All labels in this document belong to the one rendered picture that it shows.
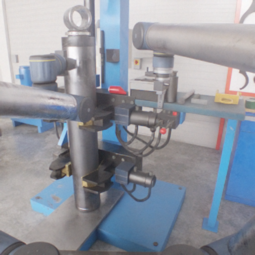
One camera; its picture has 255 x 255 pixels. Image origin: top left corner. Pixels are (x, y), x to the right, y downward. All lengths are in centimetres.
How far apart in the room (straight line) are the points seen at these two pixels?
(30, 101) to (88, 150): 99
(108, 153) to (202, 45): 138
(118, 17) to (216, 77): 182
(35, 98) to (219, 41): 52
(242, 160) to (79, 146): 145
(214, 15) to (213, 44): 268
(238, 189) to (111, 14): 193
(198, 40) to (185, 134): 294
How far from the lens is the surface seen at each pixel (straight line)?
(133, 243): 175
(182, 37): 68
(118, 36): 183
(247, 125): 213
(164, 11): 339
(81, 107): 88
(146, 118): 144
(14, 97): 66
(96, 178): 163
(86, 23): 155
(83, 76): 146
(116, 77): 186
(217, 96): 164
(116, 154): 179
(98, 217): 188
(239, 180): 236
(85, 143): 159
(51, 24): 443
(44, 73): 98
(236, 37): 54
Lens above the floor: 143
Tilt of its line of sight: 21 degrees down
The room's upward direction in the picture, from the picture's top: 1 degrees clockwise
